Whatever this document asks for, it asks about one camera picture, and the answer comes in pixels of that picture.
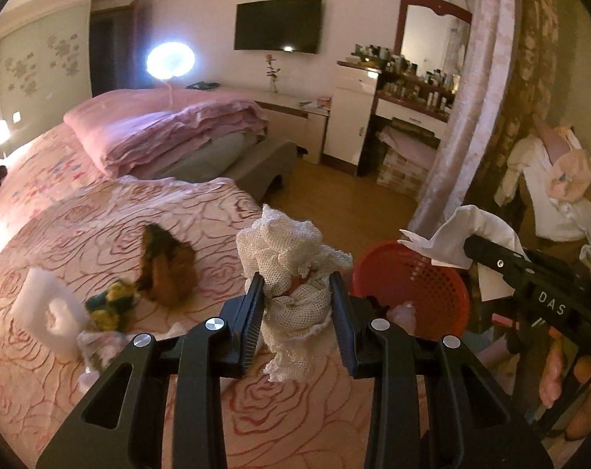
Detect white desk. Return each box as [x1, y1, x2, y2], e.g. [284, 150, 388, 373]
[249, 85, 332, 164]

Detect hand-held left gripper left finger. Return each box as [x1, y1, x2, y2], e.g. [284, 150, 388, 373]
[36, 274, 267, 469]

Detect row of cosmetic bottles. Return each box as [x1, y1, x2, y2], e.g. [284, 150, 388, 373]
[351, 44, 460, 111]

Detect grey upholstered bench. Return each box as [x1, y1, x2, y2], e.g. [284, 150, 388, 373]
[171, 132, 296, 201]

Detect wooden framed mirror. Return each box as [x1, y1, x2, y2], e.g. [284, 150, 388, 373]
[398, 0, 473, 66]

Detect ring light lamp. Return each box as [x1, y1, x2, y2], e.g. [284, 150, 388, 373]
[146, 41, 197, 104]

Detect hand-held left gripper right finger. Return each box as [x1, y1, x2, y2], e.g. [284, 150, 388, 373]
[327, 274, 555, 469]

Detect pink folded cloth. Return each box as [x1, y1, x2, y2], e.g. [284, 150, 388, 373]
[378, 124, 443, 158]

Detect dark wooden door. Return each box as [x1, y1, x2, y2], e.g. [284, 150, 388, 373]
[90, 5, 140, 98]

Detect rose in glass vase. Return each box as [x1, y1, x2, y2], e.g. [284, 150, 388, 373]
[265, 54, 281, 95]

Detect rose pattern bedspread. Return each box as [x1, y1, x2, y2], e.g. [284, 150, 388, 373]
[0, 176, 433, 469]

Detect pink floral bed sheet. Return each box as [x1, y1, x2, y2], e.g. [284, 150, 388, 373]
[0, 122, 110, 235]

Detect white mesh cloth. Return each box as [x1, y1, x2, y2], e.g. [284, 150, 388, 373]
[235, 204, 353, 383]

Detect teal yellow fluffy rag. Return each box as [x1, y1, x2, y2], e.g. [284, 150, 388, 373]
[84, 278, 140, 333]

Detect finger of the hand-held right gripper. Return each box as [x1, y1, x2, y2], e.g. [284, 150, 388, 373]
[464, 235, 545, 295]

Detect black wall television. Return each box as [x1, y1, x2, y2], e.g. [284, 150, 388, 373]
[234, 0, 323, 54]

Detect white paper napkin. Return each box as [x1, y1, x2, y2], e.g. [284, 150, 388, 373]
[397, 205, 532, 274]

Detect white cabinet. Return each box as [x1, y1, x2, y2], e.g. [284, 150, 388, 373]
[323, 61, 381, 177]

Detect red plastic basket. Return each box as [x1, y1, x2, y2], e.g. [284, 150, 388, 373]
[351, 241, 472, 345]

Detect white garment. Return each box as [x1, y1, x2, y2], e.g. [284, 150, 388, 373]
[495, 134, 591, 260]

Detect brown bag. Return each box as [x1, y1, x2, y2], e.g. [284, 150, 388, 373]
[136, 224, 198, 304]

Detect pink plush garment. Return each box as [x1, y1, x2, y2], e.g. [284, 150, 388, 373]
[535, 117, 591, 203]

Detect person's right hand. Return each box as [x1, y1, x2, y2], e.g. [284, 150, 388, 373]
[544, 339, 567, 409]

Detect dressing table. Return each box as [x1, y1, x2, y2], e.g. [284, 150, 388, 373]
[374, 66, 453, 177]

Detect stacked cardboard boxes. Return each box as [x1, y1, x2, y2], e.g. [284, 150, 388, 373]
[376, 149, 435, 197]

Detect pink plastic bag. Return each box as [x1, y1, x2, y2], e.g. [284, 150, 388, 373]
[386, 300, 418, 339]

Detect folded pink quilt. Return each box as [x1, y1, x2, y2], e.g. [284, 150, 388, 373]
[63, 89, 269, 179]

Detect brown floral curtain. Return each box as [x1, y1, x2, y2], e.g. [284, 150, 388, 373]
[471, 0, 591, 235]

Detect pink curtain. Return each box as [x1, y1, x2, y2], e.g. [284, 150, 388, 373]
[413, 0, 516, 233]

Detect brown chair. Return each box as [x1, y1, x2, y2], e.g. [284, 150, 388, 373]
[513, 171, 591, 260]

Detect floral sliding wardrobe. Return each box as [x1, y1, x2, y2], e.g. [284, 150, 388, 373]
[0, 2, 93, 167]

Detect white foam block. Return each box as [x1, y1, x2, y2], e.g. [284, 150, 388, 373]
[9, 268, 90, 358]

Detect pink flat box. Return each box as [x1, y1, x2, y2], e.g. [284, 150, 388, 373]
[490, 313, 522, 334]

